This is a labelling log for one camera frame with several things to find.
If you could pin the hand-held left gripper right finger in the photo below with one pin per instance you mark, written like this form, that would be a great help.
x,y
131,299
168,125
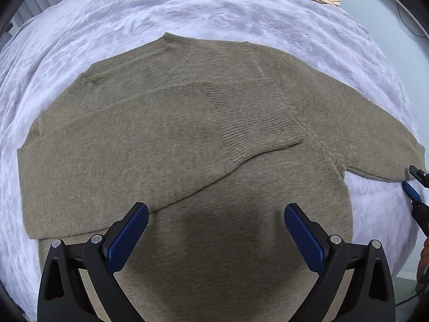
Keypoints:
x,y
303,233

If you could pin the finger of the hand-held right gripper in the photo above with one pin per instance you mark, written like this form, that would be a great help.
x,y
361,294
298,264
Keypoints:
x,y
420,176
411,190

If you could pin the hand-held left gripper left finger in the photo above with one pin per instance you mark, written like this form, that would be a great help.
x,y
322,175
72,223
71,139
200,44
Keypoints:
x,y
129,233

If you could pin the olive knit sweater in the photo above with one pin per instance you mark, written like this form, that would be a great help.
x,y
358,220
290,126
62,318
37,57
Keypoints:
x,y
201,141

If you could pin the person's right hand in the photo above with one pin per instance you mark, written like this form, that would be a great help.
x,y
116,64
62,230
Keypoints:
x,y
424,256

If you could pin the white embossed blanket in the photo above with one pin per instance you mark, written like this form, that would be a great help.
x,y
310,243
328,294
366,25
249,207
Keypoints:
x,y
234,13

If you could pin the white curtain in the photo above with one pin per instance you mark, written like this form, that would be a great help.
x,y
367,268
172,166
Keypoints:
x,y
25,11

